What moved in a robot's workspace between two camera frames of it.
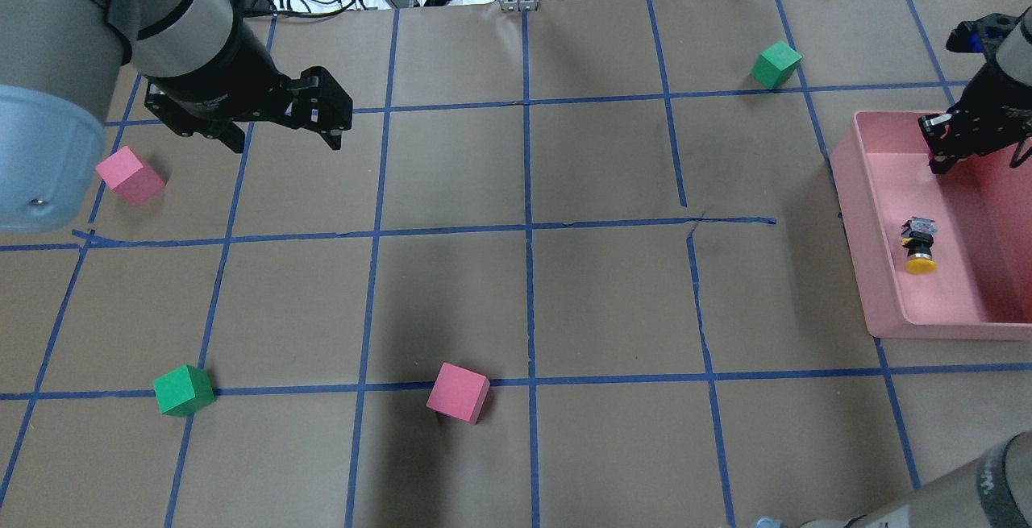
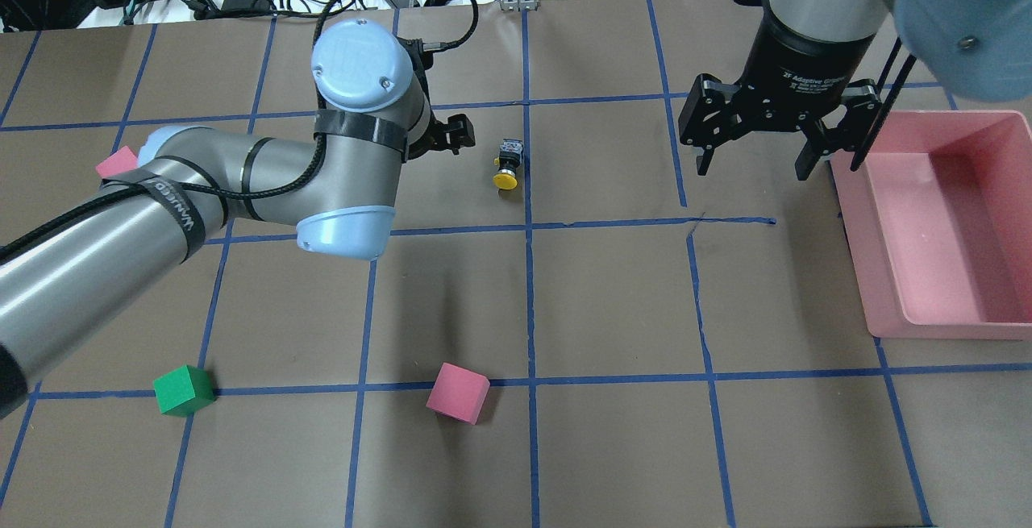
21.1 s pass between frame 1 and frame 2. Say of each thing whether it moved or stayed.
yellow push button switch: moved
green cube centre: stayed
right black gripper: moved
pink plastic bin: stayed
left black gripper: moved
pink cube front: stayed
